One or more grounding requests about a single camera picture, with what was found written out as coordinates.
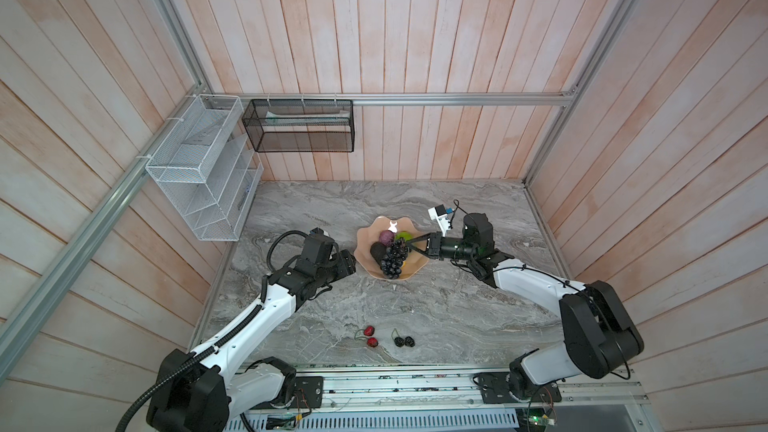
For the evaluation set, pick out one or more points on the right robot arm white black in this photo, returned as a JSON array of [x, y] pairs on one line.
[[599, 335]]

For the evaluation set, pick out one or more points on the white wire mesh shelf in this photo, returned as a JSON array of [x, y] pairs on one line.
[[205, 169]]

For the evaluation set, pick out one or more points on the pink wavy fruit bowl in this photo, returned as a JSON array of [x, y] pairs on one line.
[[367, 236]]

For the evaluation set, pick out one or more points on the black fake cherry pair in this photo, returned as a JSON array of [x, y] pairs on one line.
[[402, 341]]

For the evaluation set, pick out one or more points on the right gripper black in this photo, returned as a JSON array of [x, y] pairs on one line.
[[434, 244]]

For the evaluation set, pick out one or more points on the aluminium frame rail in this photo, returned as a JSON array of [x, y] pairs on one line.
[[610, 33], [85, 87]]

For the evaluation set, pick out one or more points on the horizontal aluminium wall rail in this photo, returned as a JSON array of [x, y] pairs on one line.
[[551, 99]]

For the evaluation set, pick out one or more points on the purple fake fruit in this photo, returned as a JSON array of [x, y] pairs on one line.
[[387, 237]]

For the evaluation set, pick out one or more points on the left aluminium frame rail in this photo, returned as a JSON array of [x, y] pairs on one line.
[[85, 87]]

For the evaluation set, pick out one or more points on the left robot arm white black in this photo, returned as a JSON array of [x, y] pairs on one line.
[[203, 389]]

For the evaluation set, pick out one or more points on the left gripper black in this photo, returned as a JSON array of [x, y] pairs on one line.
[[345, 266]]

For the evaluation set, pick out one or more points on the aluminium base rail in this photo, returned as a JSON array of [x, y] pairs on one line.
[[414, 387]]

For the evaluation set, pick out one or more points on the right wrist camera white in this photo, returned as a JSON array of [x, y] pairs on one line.
[[443, 217]]

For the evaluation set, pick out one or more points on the black fake grape bunch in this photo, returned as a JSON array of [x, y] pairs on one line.
[[394, 258]]

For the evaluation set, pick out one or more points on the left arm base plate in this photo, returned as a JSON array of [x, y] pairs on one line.
[[307, 394]]

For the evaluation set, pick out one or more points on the dark fake avocado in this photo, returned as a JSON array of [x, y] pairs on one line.
[[378, 252]]

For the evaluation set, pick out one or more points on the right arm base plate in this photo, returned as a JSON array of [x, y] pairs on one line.
[[498, 387]]

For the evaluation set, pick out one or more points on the green bumpy fake fruit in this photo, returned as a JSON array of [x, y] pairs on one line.
[[403, 236]]

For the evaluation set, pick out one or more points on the red fake cherry pair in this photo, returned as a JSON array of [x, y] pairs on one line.
[[368, 335]]

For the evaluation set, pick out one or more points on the black mesh basket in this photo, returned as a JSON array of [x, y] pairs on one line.
[[300, 125]]

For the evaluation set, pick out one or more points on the right aluminium frame rail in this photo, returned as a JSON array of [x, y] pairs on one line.
[[610, 33]]

